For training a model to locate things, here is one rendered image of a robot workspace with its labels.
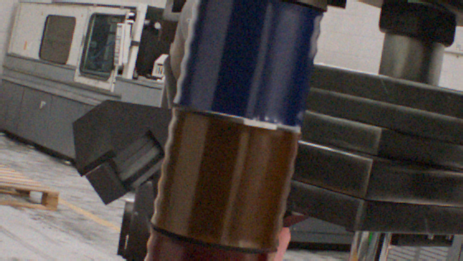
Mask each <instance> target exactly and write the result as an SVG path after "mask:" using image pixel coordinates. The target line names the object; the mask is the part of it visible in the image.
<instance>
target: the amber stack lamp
mask: <svg viewBox="0 0 463 261"><path fill-rule="evenodd" d="M172 114H173V118H172V120H171V122H170V124H169V138H168V139H167V141H166V143H165V157H164V160H163V162H162V164H161V173H162V175H161V177H160V180H159V182H158V194H157V196H156V198H155V214H154V215H153V217H152V219H151V222H152V223H153V224H155V225H157V226H159V227H160V228H162V229H165V230H168V231H171V232H174V233H176V234H179V235H184V236H188V237H191V238H195V239H198V240H205V241H209V242H213V243H218V244H226V245H232V246H238V247H245V248H254V249H273V248H277V247H279V234H280V232H281V230H282V229H283V216H284V213H285V212H286V210H287V202H286V199H287V196H288V195H289V193H290V192H291V179H292V177H293V175H294V172H295V162H294V161H295V160H296V158H297V156H298V152H299V151H298V141H299V139H300V137H301V135H302V133H303V132H301V131H298V130H293V129H289V128H286V127H282V126H276V125H271V124H268V123H263V122H258V121H252V120H247V119H243V118H239V117H234V116H226V115H222V114H216V113H211V112H202V111H197V110H192V109H186V108H180V107H172Z"/></svg>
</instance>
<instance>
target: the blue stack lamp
mask: <svg viewBox="0 0 463 261"><path fill-rule="evenodd" d="M192 9H193V19H192V21H191V22H190V23H189V38H188V39H187V41H186V44H185V52H184V57H183V60H182V62H181V64H180V69H181V74H180V76H179V80H178V82H177V95H176V97H175V99H174V101H173V102H174V103H177V104H180V105H184V106H187V107H193V108H197V109H201V110H205V111H210V112H216V113H221V114H226V115H230V116H238V117H242V118H246V119H251V120H256V121H264V122H269V123H275V124H280V125H285V126H296V127H303V117H304V115H305V112H306V110H307V109H308V101H307V98H308V95H309V93H310V91H311V79H310V78H311V77H312V75H313V72H314V59H315V57H316V55H317V53H318V47H317V42H318V40H319V38H320V35H321V21H322V19H323V18H324V16H325V14H324V13H322V12H319V11H316V10H313V9H311V8H307V7H302V6H299V5H295V4H292V3H287V2H281V1H278V0H196V2H195V3H194V5H193V7H192Z"/></svg>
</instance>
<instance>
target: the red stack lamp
mask: <svg viewBox="0 0 463 261"><path fill-rule="evenodd" d="M147 248H148V253H147V255H146V258H145V260H144V261H274V257H275V255H276V254H277V253H278V249H277V248H273V249H254V248H245V247H238V246H232V245H226V244H218V243H213V242H209V241H205V240H198V239H195V238H191V237H188V236H184V235H179V234H176V233H174V232H171V231H168V230H165V229H162V228H160V227H159V226H157V225H155V224H151V225H150V238H149V241H148V243H147Z"/></svg>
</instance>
